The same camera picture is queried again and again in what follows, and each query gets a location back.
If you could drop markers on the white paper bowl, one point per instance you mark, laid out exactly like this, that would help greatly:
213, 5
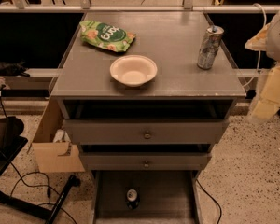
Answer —
133, 70

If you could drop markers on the green chip bag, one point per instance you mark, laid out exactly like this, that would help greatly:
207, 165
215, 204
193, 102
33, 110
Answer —
106, 36

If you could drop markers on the metal railing frame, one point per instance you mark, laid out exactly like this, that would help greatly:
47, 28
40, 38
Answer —
115, 8

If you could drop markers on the brown cardboard box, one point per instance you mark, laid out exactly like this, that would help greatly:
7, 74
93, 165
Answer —
53, 149

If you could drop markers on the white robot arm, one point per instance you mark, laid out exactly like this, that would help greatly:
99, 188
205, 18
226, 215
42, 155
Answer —
267, 101

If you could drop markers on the grey open bottom drawer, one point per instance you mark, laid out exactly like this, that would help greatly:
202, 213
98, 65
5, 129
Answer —
166, 197

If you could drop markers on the tall silver energy can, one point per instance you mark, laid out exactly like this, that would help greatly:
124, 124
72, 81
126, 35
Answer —
210, 46

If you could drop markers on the dark blue pepsi can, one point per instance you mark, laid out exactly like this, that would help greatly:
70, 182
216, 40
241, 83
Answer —
132, 198

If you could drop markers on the grey drawer cabinet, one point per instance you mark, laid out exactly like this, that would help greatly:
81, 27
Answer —
181, 90

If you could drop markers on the grey middle drawer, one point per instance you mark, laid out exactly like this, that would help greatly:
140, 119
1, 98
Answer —
144, 161

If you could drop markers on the grey top drawer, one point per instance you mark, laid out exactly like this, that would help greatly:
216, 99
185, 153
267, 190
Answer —
144, 132

